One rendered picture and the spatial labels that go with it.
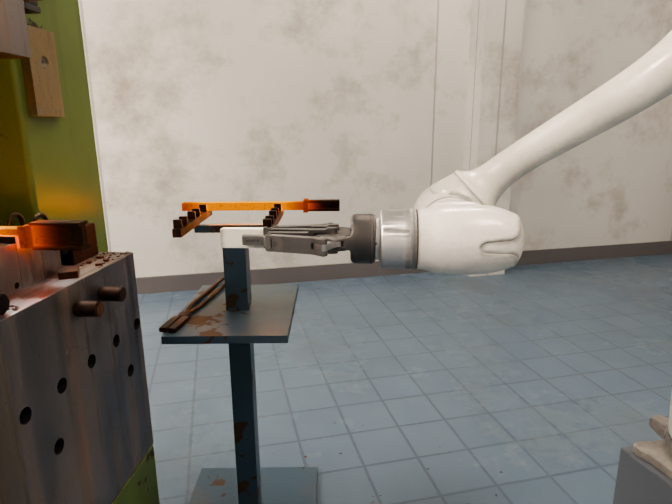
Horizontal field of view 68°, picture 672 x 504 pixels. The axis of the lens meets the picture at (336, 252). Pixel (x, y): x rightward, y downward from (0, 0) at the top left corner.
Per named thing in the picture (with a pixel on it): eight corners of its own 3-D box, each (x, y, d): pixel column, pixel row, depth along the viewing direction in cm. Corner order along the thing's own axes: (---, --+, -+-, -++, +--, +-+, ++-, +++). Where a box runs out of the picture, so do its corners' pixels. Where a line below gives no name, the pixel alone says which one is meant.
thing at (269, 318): (298, 290, 158) (298, 284, 158) (287, 343, 119) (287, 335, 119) (203, 291, 158) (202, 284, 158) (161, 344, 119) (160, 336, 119)
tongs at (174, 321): (237, 265, 179) (237, 262, 179) (249, 266, 178) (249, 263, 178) (159, 332, 121) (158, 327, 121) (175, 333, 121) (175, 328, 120)
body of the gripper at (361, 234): (376, 270, 72) (312, 269, 73) (376, 255, 81) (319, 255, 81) (377, 219, 71) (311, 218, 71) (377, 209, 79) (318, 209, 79)
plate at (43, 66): (65, 116, 109) (54, 32, 105) (38, 116, 100) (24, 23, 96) (56, 116, 109) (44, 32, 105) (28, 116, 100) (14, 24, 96)
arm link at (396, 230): (412, 260, 81) (374, 260, 81) (413, 204, 78) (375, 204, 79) (416, 277, 72) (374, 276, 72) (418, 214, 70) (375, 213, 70)
